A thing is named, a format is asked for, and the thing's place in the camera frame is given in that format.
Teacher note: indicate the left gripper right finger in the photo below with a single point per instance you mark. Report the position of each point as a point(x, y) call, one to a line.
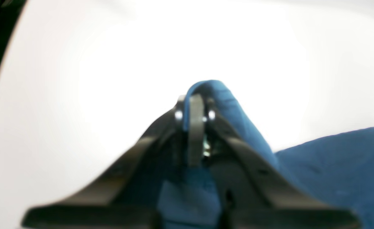
point(253, 195)

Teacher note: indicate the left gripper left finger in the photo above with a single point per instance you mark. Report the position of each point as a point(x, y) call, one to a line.
point(126, 194)

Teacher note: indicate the dark blue t-shirt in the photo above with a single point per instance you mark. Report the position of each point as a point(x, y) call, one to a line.
point(336, 169)

